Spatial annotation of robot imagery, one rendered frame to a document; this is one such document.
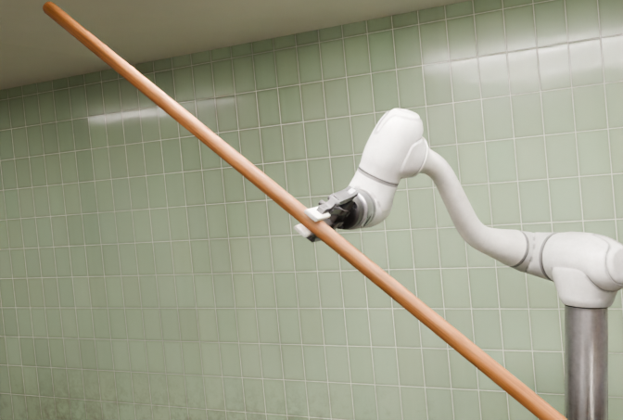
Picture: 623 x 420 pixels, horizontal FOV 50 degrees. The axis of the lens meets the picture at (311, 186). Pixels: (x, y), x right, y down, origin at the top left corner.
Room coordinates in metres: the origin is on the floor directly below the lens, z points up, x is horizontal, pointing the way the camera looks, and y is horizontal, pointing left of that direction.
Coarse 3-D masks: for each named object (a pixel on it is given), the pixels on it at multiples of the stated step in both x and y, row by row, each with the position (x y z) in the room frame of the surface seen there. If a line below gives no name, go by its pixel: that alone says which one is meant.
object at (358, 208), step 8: (352, 200) 1.38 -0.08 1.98; (360, 200) 1.43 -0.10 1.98; (344, 208) 1.36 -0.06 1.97; (352, 208) 1.40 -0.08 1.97; (360, 208) 1.41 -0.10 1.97; (336, 216) 1.36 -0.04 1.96; (344, 216) 1.40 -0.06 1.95; (352, 216) 1.40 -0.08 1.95; (360, 216) 1.41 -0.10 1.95; (344, 224) 1.41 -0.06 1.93; (352, 224) 1.41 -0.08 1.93
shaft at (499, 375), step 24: (72, 24) 1.45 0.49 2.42; (96, 48) 1.43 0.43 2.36; (120, 72) 1.41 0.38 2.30; (168, 96) 1.37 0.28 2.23; (192, 120) 1.34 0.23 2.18; (216, 144) 1.32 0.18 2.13; (240, 168) 1.30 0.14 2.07; (264, 192) 1.28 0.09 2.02; (336, 240) 1.23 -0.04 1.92; (360, 264) 1.21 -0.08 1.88; (384, 288) 1.19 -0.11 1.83; (432, 312) 1.16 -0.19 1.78; (456, 336) 1.14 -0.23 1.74; (480, 360) 1.13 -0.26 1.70; (504, 384) 1.11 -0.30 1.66; (528, 408) 1.10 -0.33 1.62; (552, 408) 1.09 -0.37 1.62
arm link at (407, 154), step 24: (384, 120) 1.50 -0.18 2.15; (408, 120) 1.47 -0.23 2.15; (384, 144) 1.48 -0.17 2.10; (408, 144) 1.48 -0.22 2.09; (360, 168) 1.52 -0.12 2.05; (384, 168) 1.48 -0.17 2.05; (408, 168) 1.50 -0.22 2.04; (432, 168) 1.55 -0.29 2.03; (456, 192) 1.60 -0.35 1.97; (456, 216) 1.63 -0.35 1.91; (480, 240) 1.67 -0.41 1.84; (504, 240) 1.69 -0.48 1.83; (504, 264) 1.74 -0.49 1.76
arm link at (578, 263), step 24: (552, 240) 1.68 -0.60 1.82; (576, 240) 1.61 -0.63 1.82; (600, 240) 1.58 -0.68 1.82; (552, 264) 1.65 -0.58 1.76; (576, 264) 1.58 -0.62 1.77; (600, 264) 1.54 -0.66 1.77; (576, 288) 1.59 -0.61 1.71; (600, 288) 1.57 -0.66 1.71; (576, 312) 1.60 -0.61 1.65; (600, 312) 1.59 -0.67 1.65; (576, 336) 1.60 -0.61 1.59; (600, 336) 1.59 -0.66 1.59; (576, 360) 1.60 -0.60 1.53; (600, 360) 1.58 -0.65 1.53; (576, 384) 1.60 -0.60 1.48; (600, 384) 1.58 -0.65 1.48; (576, 408) 1.59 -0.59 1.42; (600, 408) 1.58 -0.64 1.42
